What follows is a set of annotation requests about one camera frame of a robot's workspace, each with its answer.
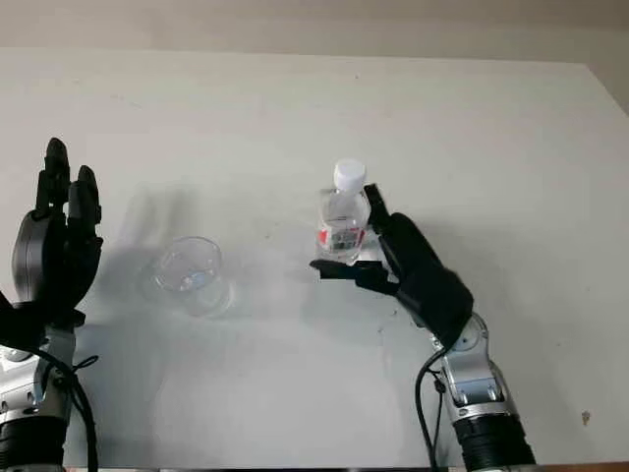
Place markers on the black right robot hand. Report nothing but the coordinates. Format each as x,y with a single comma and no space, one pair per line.
427,285

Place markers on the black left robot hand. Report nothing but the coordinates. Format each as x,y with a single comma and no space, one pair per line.
44,260

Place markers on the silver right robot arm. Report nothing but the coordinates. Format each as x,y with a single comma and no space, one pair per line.
481,388

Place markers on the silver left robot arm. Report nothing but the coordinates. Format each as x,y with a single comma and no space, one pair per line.
29,408

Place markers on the clear water bottle white cap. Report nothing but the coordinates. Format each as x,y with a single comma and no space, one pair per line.
344,216

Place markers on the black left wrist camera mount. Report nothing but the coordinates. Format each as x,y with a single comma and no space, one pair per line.
24,329

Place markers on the clear plastic cup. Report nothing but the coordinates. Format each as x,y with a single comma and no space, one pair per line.
189,275

